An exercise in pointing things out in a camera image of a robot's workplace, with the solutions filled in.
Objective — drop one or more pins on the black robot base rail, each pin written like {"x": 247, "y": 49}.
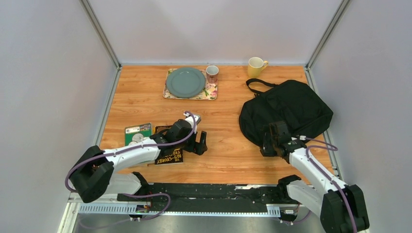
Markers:
{"x": 210, "y": 198}

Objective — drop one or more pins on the aluminium frame post right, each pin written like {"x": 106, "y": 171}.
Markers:
{"x": 328, "y": 32}

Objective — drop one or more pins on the yellow ceramic mug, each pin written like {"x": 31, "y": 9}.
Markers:
{"x": 255, "y": 66}

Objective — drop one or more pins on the aluminium frame post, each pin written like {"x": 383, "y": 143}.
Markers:
{"x": 100, "y": 32}
{"x": 328, "y": 32}

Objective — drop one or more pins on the teal ceramic plate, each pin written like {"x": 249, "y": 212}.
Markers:
{"x": 186, "y": 82}

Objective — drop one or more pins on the aluminium frame post left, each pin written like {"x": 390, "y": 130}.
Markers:
{"x": 100, "y": 32}

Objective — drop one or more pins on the green paperback book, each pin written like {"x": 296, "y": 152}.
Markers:
{"x": 138, "y": 133}

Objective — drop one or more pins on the black fabric student bag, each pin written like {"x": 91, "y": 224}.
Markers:
{"x": 293, "y": 102}

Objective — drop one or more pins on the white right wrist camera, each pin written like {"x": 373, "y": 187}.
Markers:
{"x": 299, "y": 137}

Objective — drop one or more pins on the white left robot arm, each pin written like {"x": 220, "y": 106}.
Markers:
{"x": 96, "y": 173}

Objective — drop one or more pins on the brown patterned mug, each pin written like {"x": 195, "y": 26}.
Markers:
{"x": 212, "y": 73}

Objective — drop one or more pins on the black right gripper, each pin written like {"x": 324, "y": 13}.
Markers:
{"x": 266, "y": 150}

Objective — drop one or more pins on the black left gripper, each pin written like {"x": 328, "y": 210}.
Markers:
{"x": 198, "y": 148}

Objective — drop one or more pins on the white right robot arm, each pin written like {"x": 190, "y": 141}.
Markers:
{"x": 340, "y": 207}

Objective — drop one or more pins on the black yellow storey treehouse book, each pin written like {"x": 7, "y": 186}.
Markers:
{"x": 174, "y": 156}

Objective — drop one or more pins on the floral serving tray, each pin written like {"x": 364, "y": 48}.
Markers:
{"x": 209, "y": 92}

